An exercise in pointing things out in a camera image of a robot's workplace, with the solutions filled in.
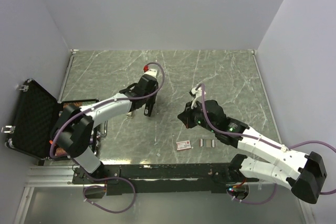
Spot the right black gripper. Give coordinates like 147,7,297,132
178,99,217,133

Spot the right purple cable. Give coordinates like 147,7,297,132
194,83,336,206

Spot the black stapler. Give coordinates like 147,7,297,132
144,97,155,117

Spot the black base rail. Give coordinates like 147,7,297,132
72,163,258,196

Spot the red white staple box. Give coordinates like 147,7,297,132
176,141,192,151

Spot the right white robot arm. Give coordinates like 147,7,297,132
177,100,327,204

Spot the silver stapler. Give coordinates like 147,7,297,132
126,111,134,118

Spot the black poker chip case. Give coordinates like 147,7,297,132
2,79,99,160

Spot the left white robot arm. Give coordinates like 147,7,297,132
49,74,163,183

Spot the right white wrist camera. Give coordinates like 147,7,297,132
189,84,203,109

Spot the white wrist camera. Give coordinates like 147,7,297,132
189,84,203,109
143,65,158,79

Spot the aluminium frame rail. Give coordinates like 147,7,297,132
25,166,74,187

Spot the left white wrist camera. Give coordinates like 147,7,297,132
143,65,158,79

